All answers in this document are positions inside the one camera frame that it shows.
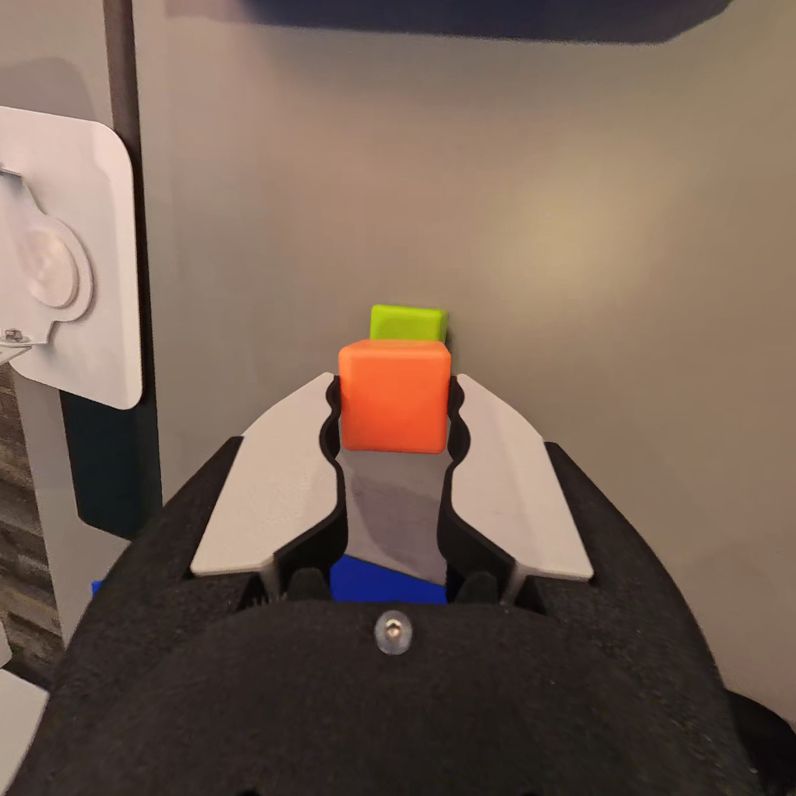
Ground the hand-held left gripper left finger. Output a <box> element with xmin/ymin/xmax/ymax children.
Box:
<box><xmin>189</xmin><ymin>371</ymin><xmax>349</xmax><ymax>598</ymax></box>

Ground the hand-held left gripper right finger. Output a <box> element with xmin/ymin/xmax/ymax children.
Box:
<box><xmin>439</xmin><ymin>374</ymin><xmax>595</xmax><ymax>600</ymax></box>

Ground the blue plastic bin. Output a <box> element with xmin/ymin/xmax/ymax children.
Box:
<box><xmin>243</xmin><ymin>0</ymin><xmax>735</xmax><ymax>44</ymax></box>
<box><xmin>90</xmin><ymin>554</ymin><xmax>449</xmax><ymax>607</ymax></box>

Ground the orange magnetic cube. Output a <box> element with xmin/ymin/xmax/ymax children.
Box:
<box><xmin>337</xmin><ymin>340</ymin><xmax>452</xmax><ymax>455</ymax></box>

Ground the green magnetic cube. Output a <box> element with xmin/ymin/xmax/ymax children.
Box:
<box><xmin>370</xmin><ymin>304</ymin><xmax>449</xmax><ymax>345</ymax></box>

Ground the white sign stand base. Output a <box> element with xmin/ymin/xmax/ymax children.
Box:
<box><xmin>0</xmin><ymin>106</ymin><xmax>144</xmax><ymax>411</ymax></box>

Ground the black textured mat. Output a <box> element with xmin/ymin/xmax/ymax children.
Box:
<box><xmin>732</xmin><ymin>694</ymin><xmax>796</xmax><ymax>796</ymax></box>

